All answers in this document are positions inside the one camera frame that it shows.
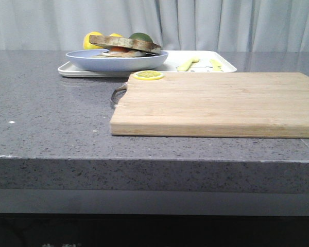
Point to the yellow lemon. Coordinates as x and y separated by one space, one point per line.
116 35
87 44

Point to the left yellow lemon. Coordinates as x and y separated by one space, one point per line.
87 44

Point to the bread slice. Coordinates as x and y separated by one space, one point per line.
113 55
109 41

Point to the right yellow lemon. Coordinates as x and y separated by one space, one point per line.
116 35

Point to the grey curtain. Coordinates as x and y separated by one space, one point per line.
255 26

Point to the light blue round plate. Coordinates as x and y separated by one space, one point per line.
89 60

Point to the green lime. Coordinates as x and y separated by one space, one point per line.
141 36

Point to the lemon slice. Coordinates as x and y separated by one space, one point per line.
148 75

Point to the wooden cutting board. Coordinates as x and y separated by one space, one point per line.
270 105

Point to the fried egg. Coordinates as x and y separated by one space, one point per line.
116 51

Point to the yellow plastic knife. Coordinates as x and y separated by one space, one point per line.
216 65

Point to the metal cutting board handle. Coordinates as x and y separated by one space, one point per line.
117 94

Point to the white rectangular tray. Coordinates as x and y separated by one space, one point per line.
175 58

